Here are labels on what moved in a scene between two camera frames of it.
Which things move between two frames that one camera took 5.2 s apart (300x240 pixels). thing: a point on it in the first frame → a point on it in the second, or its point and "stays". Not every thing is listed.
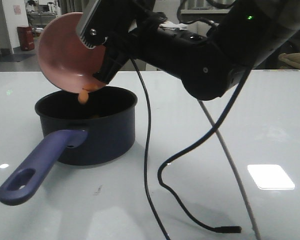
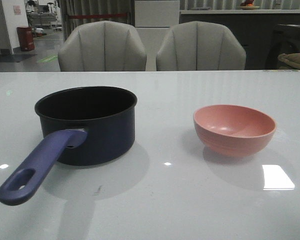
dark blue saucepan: (99, 131) stays
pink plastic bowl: (65, 59) → (232, 130)
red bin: (26, 38) stays
